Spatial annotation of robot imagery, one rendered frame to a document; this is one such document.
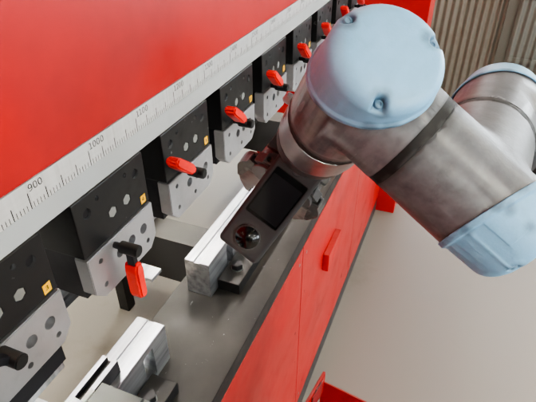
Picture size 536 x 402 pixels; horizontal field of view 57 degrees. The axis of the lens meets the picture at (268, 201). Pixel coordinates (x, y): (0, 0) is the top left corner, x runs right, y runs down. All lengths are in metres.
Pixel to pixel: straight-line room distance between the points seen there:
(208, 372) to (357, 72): 0.80
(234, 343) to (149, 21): 0.64
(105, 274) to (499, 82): 0.54
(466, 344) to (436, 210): 2.00
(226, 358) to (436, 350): 1.38
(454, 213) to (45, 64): 0.43
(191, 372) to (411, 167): 0.76
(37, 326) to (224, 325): 0.51
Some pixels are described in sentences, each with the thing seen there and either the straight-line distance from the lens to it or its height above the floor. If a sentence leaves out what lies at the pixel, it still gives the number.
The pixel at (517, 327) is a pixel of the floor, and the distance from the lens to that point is 2.48.
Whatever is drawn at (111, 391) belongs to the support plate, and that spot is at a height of 1.00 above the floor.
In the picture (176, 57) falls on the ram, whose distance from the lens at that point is 0.79.
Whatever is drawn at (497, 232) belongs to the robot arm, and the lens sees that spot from 0.34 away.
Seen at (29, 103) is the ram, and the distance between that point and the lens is 0.57.
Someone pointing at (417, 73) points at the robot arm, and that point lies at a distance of 0.31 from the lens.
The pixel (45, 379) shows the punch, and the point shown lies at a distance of 0.77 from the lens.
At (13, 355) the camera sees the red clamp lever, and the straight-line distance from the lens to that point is 0.59.
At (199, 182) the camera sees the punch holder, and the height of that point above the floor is 1.20.
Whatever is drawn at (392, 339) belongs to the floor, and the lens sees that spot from 2.25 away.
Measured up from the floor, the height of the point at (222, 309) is 0.87.
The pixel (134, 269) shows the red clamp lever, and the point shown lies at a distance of 0.72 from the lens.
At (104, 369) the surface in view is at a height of 0.99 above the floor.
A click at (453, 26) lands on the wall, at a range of 4.21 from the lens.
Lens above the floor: 1.68
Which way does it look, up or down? 35 degrees down
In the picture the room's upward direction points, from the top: straight up
